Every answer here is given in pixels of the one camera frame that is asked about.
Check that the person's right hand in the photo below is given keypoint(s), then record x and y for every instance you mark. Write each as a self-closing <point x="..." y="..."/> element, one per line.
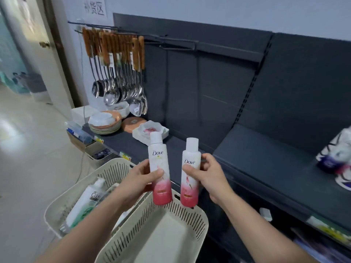
<point x="216" y="183"/>

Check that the person's left hand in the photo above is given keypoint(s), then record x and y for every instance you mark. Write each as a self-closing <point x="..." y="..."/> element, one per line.
<point x="131" y="188"/>

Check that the Clear green pump bottle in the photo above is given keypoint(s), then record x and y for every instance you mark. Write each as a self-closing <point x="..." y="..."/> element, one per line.
<point x="109" y="191"/>
<point x="82" y="205"/>

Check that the cream slotted plastic basket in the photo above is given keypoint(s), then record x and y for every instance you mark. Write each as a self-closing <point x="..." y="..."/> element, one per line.
<point x="115" y="167"/>
<point x="153" y="238"/>

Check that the dark grey shelf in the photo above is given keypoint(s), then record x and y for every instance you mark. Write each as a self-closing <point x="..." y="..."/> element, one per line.
<point x="219" y="79"/>

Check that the Dove bottle blue bottom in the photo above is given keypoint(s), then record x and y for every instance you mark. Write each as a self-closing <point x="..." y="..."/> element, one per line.
<point x="329" y="164"/>

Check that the person's right forearm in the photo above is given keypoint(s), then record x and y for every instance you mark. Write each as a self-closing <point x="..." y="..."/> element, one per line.
<point x="263" y="235"/>

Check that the person's left forearm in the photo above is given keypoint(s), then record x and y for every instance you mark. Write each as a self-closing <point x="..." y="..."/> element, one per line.
<point x="82" y="235"/>

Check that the small cream slotted basket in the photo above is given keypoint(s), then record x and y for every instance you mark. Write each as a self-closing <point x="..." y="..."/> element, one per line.
<point x="90" y="153"/>

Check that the green yellow price label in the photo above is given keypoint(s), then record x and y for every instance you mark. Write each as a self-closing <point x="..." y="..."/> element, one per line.
<point x="125" y="156"/>
<point x="99" y="139"/>
<point x="326" y="230"/>

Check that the bunch of dark blue packets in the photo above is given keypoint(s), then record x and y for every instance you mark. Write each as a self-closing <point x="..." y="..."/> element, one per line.
<point x="102" y="153"/>

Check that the white square dish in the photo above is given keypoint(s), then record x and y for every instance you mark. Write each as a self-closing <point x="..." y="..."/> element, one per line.
<point x="139" y="139"/>

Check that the small white box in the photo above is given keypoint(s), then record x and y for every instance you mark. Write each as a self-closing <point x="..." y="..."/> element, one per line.
<point x="266" y="215"/>

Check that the orange dome bowl with sticker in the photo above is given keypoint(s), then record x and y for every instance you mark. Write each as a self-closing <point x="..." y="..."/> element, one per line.
<point x="131" y="125"/>

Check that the white floral bowl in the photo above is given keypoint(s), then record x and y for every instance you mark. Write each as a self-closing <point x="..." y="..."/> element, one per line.
<point x="145" y="127"/>

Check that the stack of orange cream plates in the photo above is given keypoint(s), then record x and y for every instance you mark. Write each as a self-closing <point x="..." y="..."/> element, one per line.
<point x="105" y="130"/>

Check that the brown cardboard tray box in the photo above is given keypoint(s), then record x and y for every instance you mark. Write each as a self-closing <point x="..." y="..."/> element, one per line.
<point x="76" y="146"/>

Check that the clear blue plastic box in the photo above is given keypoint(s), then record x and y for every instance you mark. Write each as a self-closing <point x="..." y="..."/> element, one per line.
<point x="79" y="134"/>

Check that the white ribbed scalloped bowl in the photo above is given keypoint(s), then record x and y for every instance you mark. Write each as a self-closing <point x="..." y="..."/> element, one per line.
<point x="122" y="109"/>

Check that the white plastic box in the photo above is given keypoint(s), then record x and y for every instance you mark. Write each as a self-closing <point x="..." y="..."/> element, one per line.
<point x="81" y="115"/>

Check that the row of hanging steel ladles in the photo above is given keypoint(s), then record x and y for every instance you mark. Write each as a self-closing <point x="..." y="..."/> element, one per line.
<point x="111" y="97"/>

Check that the pile of pastel small packets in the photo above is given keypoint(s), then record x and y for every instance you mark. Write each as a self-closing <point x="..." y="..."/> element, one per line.
<point x="323" y="252"/>

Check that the grey plastic bin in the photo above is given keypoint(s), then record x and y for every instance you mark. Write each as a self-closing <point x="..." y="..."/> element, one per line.
<point x="35" y="84"/>

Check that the cream wooden door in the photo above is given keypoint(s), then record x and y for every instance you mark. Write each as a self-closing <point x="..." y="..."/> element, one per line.
<point x="41" y="65"/>

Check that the brass door knob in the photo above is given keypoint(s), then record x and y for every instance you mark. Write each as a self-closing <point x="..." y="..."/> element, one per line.
<point x="44" y="44"/>

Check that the blue cardboard display stand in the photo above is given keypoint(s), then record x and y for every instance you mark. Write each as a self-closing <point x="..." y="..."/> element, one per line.
<point x="11" y="65"/>

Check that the brown wooden door frame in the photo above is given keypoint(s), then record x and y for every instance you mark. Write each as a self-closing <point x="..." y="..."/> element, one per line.
<point x="63" y="65"/>

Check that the white paper wall sign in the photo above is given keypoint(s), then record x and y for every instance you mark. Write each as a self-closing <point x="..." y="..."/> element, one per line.
<point x="93" y="8"/>

